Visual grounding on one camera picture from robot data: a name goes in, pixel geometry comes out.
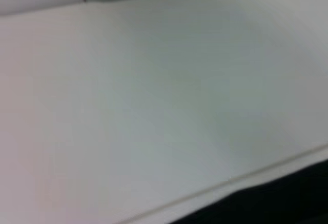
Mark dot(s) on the black t-shirt with white print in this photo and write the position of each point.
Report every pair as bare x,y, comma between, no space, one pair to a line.
269,198

